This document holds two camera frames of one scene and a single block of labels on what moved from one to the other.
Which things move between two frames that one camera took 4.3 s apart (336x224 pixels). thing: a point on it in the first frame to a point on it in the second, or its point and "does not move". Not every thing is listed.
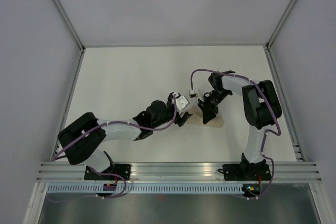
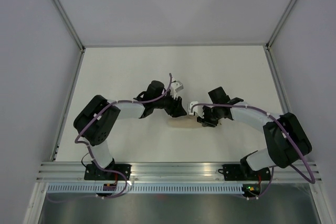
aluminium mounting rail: x=281 y=171 does not move
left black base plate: x=124 y=170 does not move
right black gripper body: x=215 y=98 to x=211 y=116
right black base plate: x=233 y=172 does not move
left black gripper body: x=178 y=120 to x=167 y=103
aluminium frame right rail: x=284 y=106 does not move
